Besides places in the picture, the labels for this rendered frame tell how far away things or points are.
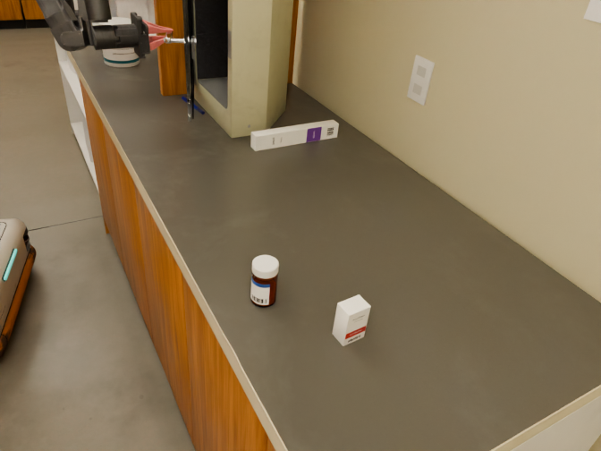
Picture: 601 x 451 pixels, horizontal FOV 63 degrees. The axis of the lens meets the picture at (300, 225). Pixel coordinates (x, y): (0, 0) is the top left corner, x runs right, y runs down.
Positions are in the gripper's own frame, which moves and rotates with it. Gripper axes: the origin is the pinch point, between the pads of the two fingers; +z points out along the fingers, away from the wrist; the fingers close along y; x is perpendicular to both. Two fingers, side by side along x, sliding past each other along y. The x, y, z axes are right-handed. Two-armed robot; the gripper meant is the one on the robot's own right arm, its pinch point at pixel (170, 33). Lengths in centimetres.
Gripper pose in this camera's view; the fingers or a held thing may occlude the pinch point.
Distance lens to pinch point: 145.8
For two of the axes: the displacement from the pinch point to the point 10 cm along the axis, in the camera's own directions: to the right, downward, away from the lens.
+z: 8.6, -2.3, 4.5
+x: -5.0, -5.3, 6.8
